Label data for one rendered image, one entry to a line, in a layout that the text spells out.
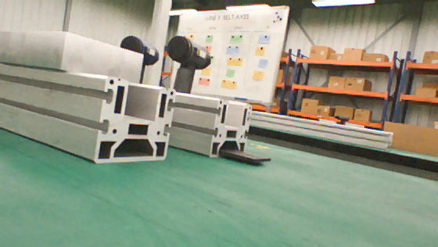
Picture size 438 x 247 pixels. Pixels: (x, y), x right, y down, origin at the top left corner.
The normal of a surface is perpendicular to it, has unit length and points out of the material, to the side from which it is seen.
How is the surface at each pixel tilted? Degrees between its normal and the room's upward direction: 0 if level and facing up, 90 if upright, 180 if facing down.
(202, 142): 90
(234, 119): 90
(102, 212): 0
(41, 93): 90
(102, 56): 90
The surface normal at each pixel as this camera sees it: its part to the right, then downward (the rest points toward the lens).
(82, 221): 0.16, -0.99
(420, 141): -0.66, -0.09
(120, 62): 0.81, 0.16
